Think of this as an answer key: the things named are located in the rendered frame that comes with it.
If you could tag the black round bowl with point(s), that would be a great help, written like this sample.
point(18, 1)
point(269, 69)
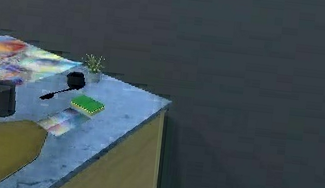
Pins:
point(76, 79)

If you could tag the green and yellow sponge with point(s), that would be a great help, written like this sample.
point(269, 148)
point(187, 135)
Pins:
point(87, 104)

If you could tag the blue marble top wooden counter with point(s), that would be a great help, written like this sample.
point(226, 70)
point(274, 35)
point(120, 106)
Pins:
point(124, 118)

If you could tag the black spoon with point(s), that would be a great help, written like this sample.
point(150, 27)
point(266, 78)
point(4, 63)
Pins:
point(57, 92)

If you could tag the small potted green plant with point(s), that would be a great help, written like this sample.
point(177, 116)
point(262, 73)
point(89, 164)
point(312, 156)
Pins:
point(94, 67)

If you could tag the colourful painted sheet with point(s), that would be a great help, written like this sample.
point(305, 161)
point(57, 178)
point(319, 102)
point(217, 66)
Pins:
point(9, 61)

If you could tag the small pastel coloured card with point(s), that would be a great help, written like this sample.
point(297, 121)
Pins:
point(63, 121)

